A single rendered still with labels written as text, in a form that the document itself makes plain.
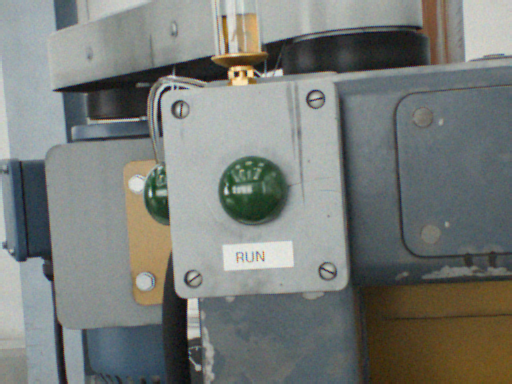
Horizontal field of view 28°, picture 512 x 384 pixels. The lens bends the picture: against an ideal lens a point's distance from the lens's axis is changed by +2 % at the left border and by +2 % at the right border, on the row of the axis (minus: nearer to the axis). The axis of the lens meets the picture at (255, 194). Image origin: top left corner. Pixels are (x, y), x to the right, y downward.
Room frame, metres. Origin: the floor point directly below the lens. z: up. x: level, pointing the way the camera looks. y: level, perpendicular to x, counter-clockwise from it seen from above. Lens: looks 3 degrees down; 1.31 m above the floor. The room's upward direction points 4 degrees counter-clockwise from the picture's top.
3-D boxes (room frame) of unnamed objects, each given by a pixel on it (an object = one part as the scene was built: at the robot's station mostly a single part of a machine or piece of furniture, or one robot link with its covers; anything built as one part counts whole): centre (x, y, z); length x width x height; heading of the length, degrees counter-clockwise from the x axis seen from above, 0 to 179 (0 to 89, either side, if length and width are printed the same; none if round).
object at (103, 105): (0.99, 0.10, 1.35); 0.12 x 0.12 x 0.04
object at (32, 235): (0.95, 0.19, 1.25); 0.10 x 0.08 x 0.12; 18
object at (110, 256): (0.90, 0.04, 1.23); 0.28 x 0.07 x 0.16; 83
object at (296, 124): (0.46, 0.00, 1.29); 0.08 x 0.05 x 0.09; 83
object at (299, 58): (0.63, -0.07, 1.35); 0.09 x 0.09 x 0.03
